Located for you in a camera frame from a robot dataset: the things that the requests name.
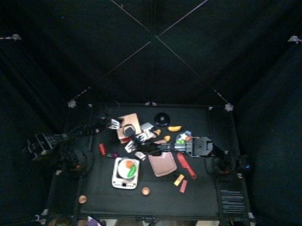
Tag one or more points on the green toy vegetable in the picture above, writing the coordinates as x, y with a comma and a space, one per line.
131, 171

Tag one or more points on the black round bowl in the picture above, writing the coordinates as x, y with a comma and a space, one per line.
162, 119

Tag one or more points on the small orange toy piece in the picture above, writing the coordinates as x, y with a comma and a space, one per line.
157, 131
167, 138

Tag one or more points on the pink cutting board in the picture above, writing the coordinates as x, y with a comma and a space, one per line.
162, 165

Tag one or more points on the small red toy block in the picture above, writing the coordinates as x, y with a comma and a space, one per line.
102, 149

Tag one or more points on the grey metal toy box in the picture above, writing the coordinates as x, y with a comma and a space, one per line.
147, 126

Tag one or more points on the white text label sticker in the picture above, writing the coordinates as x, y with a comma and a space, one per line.
232, 200

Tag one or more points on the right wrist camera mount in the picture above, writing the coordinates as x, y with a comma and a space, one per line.
201, 145

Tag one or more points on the white striped toy rack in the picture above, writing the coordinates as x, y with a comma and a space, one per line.
145, 136

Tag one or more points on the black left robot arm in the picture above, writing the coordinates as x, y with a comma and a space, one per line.
59, 138

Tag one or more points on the pink toy block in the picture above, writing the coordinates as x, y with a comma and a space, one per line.
183, 186

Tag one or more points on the silver frame corner bracket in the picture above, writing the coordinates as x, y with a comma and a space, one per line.
294, 39
71, 103
15, 37
229, 106

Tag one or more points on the white kitchen scale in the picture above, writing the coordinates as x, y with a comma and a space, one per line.
125, 184

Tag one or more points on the small purple toy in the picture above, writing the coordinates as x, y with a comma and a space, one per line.
114, 155

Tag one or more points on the wooden cutting board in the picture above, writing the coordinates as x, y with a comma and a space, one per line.
130, 121

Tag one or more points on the brown toy egg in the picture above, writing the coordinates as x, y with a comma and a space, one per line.
82, 199
146, 191

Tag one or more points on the yellow toy block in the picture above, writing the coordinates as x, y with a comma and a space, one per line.
179, 179

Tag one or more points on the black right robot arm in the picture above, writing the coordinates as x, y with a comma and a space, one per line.
220, 156

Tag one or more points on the yellow banana toy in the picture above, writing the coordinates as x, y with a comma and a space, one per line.
174, 128

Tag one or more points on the white plate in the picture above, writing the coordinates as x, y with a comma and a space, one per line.
122, 168

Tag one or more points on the orange toy fruit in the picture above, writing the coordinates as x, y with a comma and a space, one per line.
129, 164

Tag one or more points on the red toy knife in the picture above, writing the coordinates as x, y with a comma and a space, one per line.
186, 165

